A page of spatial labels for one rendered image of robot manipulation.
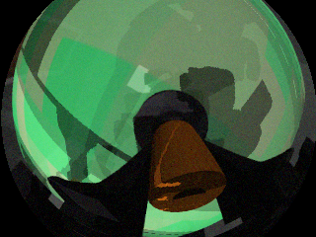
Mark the orange tapered knob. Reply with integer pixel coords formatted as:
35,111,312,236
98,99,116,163
147,119,226,212

